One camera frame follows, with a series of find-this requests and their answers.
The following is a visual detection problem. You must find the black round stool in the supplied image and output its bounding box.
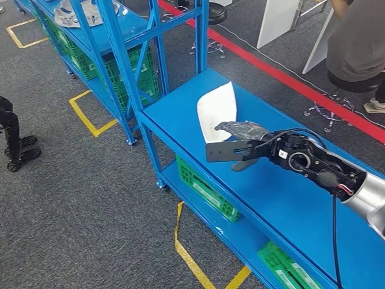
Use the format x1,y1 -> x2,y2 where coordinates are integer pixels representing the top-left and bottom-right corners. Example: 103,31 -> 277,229
303,69 -> 385,134
188,3 -> 228,60

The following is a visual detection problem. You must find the grey metal cast part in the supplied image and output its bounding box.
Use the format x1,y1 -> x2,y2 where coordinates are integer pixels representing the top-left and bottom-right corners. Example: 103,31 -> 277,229
53,0 -> 121,29

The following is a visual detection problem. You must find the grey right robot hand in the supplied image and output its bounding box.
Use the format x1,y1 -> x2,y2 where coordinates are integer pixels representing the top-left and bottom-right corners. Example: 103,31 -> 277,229
214,120 -> 273,173

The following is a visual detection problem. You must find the green plastic crate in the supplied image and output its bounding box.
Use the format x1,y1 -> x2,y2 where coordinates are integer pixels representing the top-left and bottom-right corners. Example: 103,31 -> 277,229
176,154 -> 241,223
102,45 -> 160,113
36,10 -> 100,81
257,240 -> 325,289

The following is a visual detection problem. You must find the standing robot black foot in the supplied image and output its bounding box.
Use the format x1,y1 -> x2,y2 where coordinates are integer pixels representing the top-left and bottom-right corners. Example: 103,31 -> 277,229
6,145 -> 41,173
4,134 -> 38,158

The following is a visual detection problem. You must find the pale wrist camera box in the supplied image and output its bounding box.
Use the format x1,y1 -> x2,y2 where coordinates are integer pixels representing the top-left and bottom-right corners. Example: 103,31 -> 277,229
205,139 -> 259,164

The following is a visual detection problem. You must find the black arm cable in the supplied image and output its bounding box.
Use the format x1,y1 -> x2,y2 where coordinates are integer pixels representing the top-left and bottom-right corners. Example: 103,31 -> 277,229
255,127 -> 344,289

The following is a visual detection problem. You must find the red floor tape line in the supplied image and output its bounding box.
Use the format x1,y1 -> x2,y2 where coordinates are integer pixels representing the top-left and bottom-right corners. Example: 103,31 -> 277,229
157,0 -> 385,145

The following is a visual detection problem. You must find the seated person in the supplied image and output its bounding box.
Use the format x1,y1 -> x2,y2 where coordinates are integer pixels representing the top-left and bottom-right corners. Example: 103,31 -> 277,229
325,0 -> 385,114

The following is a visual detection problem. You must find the blue metal shelf rack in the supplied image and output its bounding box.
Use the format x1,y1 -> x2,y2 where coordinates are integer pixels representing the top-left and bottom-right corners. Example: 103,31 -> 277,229
96,0 -> 385,289
13,0 -> 151,147

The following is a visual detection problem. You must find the white curved shell part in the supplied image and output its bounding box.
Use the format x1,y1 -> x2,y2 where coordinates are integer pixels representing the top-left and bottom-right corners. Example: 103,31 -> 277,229
197,81 -> 237,145

